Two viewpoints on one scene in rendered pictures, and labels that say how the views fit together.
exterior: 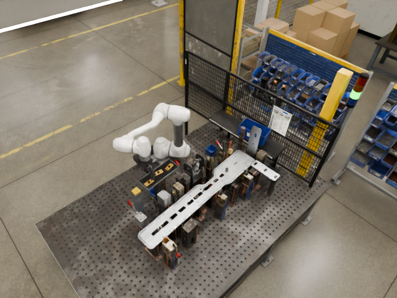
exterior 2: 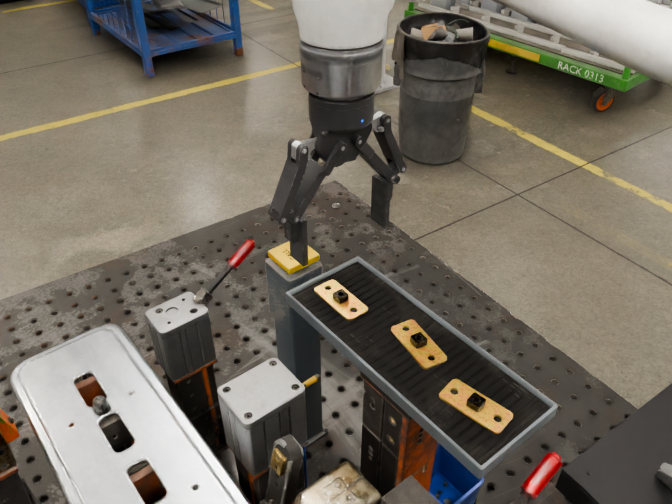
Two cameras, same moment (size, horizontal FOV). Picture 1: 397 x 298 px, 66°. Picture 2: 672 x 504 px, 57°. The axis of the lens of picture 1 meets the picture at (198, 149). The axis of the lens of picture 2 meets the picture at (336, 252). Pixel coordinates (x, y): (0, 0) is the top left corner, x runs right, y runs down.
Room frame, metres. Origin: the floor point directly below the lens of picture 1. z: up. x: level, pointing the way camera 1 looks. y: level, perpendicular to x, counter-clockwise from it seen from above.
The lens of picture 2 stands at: (1.72, -0.23, 1.76)
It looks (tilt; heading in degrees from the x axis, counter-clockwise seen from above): 38 degrees down; 100
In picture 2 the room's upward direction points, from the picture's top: straight up
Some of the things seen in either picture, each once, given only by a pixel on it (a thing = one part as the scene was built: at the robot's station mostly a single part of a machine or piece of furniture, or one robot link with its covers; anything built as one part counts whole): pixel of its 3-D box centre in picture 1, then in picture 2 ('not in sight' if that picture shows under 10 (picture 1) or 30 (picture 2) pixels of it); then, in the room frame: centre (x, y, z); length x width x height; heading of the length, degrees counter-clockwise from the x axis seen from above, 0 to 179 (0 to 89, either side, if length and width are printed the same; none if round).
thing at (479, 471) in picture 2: (159, 174); (408, 348); (1.72, 0.34, 1.16); 0.37 x 0.14 x 0.02; 139
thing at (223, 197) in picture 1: (220, 206); not in sight; (1.60, -0.23, 0.87); 0.12 x 0.09 x 0.35; 49
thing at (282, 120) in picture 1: (280, 120); not in sight; (2.37, -0.81, 1.30); 0.23 x 0.02 x 0.31; 49
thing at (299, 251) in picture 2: not in sight; (298, 238); (1.57, 0.37, 1.30); 0.03 x 0.01 x 0.07; 138
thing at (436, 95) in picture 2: not in sight; (436, 91); (1.70, 3.07, 0.36); 0.54 x 0.50 x 0.73; 45
